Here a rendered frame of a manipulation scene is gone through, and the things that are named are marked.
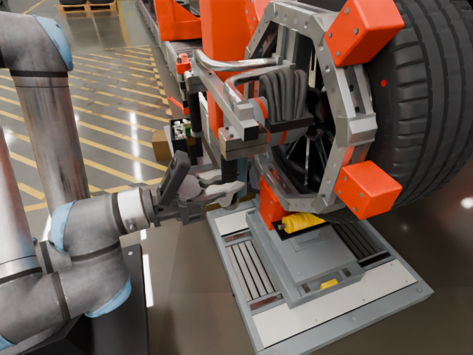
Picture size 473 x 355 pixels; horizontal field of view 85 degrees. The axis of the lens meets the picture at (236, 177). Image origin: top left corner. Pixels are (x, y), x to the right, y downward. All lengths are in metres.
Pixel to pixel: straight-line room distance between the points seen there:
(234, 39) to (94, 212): 0.81
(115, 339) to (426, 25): 1.11
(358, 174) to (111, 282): 0.52
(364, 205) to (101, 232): 0.50
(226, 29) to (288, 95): 0.63
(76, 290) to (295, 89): 0.53
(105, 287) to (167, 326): 0.76
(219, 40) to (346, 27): 0.64
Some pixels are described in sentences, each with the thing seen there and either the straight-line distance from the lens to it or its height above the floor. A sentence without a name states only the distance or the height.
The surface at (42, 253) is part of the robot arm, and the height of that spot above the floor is 0.56.
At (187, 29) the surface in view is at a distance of 3.06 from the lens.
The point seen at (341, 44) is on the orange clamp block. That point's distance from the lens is 0.53.
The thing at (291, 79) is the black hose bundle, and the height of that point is 1.04.
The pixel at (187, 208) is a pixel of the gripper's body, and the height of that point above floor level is 0.80.
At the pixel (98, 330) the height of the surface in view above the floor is 0.30.
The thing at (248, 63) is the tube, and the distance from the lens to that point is 0.68.
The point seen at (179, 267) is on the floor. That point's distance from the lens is 1.42.
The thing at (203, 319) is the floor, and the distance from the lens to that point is 1.30.
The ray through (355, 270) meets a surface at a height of 0.15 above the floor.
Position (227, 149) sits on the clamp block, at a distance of 0.49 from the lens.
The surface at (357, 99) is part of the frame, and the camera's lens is 0.57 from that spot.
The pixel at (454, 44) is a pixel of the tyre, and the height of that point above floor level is 1.08.
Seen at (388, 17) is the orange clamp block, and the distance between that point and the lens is 0.53.
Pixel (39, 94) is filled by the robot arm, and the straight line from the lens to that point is 0.79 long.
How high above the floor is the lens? 1.21
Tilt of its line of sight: 41 degrees down
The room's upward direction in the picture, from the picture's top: straight up
